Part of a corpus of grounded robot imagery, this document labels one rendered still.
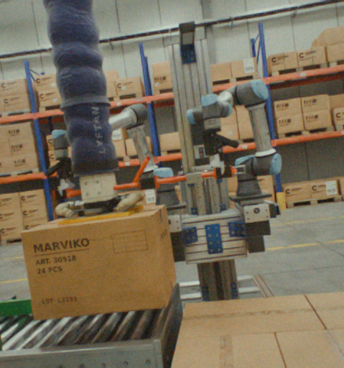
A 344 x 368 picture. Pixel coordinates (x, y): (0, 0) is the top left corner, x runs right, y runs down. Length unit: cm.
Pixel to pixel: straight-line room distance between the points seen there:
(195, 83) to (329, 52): 746
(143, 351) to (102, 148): 88
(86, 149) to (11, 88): 820
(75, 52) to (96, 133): 36
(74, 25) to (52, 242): 95
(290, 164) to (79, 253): 918
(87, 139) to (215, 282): 125
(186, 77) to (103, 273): 137
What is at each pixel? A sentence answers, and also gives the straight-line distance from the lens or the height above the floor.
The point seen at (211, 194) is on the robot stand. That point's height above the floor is 107.
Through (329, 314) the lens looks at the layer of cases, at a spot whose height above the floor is 54.
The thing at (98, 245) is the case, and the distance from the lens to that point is 167.
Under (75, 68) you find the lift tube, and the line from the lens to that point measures 181.
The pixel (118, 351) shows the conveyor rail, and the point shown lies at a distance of 163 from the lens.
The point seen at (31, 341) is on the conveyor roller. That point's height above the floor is 54.
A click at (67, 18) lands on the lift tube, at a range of 188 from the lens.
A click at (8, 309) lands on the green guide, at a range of 244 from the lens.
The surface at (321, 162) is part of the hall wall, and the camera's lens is 1078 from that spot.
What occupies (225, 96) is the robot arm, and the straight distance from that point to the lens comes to 214.
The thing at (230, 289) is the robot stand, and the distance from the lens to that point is 249.
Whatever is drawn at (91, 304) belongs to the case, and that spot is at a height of 72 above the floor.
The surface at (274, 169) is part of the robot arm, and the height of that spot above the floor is 117.
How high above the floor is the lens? 125
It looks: 3 degrees down
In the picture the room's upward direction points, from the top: 8 degrees counter-clockwise
